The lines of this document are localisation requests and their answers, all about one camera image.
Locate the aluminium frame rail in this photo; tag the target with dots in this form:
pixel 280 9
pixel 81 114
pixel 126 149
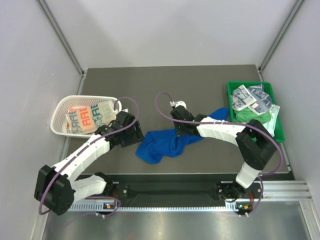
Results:
pixel 286 191

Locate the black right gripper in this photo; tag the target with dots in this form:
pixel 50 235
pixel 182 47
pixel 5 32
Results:
pixel 180 133

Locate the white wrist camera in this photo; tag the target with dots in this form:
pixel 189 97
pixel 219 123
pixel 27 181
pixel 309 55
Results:
pixel 119 109
pixel 175 104

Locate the right aluminium corner post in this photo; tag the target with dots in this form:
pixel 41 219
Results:
pixel 281 34

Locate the green towel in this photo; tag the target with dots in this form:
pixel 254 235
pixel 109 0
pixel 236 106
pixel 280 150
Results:
pixel 246 115

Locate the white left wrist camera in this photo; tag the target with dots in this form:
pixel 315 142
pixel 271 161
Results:
pixel 119 109

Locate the green plastic bin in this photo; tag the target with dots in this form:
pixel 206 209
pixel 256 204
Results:
pixel 232 85

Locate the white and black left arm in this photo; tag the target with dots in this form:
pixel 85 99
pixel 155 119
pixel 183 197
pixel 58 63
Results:
pixel 58 186

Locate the left aluminium corner post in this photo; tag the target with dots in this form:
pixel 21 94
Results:
pixel 60 35

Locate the aluminium corner post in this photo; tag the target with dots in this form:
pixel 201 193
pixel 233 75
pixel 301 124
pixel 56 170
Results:
pixel 281 34
pixel 60 35

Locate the folded patterned letter towel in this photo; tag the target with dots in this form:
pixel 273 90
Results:
pixel 87 119

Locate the white plastic basket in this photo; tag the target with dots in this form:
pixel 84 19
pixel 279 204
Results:
pixel 59 121

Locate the grey slotted cable duct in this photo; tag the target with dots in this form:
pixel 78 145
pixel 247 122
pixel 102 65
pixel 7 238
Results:
pixel 100 206

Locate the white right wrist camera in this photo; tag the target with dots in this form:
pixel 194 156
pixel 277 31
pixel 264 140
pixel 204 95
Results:
pixel 175 104

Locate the blue white patterned towel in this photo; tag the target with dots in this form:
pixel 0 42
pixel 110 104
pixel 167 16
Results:
pixel 252 97

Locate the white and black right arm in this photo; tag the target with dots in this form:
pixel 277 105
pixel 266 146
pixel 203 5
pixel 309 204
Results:
pixel 255 143

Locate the pale mint towel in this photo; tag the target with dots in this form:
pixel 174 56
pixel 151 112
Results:
pixel 271 124

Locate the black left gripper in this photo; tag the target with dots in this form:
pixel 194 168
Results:
pixel 137 137

